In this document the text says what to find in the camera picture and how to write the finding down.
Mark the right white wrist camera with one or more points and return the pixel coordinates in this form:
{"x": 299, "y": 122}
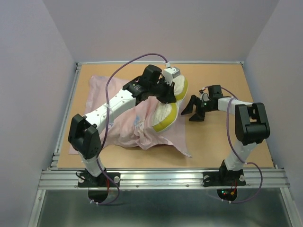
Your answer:
{"x": 203, "y": 95}

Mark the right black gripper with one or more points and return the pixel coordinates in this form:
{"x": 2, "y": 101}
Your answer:
{"x": 189, "y": 109}

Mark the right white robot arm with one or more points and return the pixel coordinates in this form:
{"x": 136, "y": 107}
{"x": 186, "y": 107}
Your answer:
{"x": 251, "y": 128}

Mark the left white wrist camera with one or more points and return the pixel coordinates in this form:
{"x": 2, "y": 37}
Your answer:
{"x": 169, "y": 73}

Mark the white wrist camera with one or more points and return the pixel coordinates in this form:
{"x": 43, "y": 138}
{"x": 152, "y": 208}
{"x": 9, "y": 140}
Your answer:
{"x": 169, "y": 73}
{"x": 203, "y": 95}

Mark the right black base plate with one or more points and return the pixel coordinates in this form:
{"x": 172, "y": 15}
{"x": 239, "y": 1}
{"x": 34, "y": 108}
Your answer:
{"x": 215, "y": 178}

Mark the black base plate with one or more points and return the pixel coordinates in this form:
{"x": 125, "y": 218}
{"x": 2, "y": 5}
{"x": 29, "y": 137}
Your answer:
{"x": 215, "y": 178}
{"x": 86, "y": 180}

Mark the pink cartoon pillowcase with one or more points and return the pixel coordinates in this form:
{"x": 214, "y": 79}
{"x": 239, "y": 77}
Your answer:
{"x": 133, "y": 128}

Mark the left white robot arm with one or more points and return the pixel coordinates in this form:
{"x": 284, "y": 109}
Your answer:
{"x": 84, "y": 133}

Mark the cream yellow pillow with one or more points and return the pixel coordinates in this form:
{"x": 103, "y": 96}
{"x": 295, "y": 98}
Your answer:
{"x": 165, "y": 115}

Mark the aluminium front rail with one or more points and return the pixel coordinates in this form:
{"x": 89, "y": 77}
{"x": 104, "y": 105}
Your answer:
{"x": 153, "y": 179}

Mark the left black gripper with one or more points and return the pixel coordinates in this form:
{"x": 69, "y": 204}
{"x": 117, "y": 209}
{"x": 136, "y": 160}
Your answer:
{"x": 169, "y": 96}

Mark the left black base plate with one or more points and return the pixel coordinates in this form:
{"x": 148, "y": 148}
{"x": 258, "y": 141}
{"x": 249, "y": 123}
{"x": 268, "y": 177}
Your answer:
{"x": 86, "y": 180}

